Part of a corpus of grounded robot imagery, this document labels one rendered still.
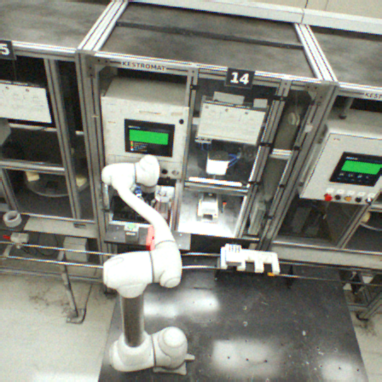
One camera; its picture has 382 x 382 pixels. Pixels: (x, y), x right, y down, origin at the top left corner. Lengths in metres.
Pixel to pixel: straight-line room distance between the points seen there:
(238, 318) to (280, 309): 0.29
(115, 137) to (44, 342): 1.74
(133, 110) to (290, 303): 1.56
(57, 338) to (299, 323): 1.75
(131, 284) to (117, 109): 0.83
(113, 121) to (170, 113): 0.29
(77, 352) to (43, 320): 0.39
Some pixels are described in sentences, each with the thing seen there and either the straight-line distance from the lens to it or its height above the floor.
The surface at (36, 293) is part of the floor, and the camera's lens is 3.24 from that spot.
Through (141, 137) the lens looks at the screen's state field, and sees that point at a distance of 1.82.
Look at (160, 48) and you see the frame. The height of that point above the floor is 2.01.
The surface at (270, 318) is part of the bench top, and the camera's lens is 2.38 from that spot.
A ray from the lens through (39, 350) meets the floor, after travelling 3.01.
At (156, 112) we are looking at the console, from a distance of 1.75.
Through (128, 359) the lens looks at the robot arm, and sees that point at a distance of 1.91.
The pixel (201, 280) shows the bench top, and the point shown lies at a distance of 2.41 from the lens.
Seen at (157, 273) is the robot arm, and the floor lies 1.48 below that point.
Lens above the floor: 2.71
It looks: 44 degrees down
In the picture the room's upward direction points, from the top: 8 degrees clockwise
